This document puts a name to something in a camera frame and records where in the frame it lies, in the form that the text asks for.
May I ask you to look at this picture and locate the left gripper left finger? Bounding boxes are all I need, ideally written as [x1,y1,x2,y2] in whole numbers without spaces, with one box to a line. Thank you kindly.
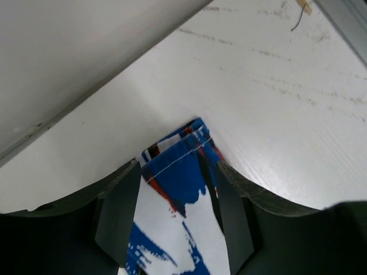
[1,160,140,274]

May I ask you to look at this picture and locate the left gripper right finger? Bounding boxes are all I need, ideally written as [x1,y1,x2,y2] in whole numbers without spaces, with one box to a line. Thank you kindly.
[216,162,366,274]

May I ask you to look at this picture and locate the blue white patterned trousers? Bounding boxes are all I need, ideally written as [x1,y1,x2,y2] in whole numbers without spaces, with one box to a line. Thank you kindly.
[123,118,230,274]

